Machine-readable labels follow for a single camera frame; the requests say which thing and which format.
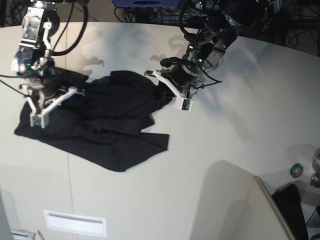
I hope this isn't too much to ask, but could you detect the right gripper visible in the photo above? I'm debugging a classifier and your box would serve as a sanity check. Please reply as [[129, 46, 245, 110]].
[[19, 66, 85, 118]]

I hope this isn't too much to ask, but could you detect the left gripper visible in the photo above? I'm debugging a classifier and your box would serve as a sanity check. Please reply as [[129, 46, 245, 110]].
[[144, 57, 202, 98]]

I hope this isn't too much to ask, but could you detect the black t-shirt with colourful print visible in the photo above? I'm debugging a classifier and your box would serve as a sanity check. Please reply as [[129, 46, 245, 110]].
[[14, 70, 174, 172]]

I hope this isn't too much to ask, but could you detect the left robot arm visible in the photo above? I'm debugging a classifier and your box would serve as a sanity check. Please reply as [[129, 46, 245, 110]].
[[156, 0, 273, 99]]

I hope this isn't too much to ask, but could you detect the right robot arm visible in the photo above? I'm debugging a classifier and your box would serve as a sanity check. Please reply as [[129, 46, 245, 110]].
[[11, 0, 89, 127]]

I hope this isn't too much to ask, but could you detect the blue box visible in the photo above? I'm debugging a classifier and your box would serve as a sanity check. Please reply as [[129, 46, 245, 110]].
[[111, 0, 180, 8]]

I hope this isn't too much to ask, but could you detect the yellow pencil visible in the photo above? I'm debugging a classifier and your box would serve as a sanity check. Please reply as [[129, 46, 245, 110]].
[[37, 230, 45, 240]]

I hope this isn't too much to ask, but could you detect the green tape roll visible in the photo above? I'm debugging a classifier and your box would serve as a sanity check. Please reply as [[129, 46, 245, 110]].
[[289, 163, 304, 179]]

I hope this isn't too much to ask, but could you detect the black keyboard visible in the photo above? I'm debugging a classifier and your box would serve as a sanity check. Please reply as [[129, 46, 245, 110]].
[[272, 184, 309, 240]]

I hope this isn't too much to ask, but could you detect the beige partition panel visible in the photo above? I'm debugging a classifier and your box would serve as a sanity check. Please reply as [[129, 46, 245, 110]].
[[245, 176, 295, 240]]

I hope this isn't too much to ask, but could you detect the silver metal cylinder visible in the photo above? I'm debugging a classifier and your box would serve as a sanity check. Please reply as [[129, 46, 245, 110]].
[[310, 148, 320, 189]]

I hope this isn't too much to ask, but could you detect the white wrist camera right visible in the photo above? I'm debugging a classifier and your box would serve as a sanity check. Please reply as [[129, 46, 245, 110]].
[[30, 114, 49, 129]]

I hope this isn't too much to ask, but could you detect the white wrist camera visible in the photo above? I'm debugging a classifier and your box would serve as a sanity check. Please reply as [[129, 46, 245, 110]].
[[174, 96, 193, 112], [30, 114, 49, 129]]

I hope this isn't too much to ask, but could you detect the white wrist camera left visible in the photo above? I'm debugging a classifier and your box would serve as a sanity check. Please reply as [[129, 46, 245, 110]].
[[174, 96, 193, 112]]

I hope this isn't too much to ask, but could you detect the white cable slot cover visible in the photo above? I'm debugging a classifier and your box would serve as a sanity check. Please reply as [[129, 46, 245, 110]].
[[44, 210, 107, 237]]

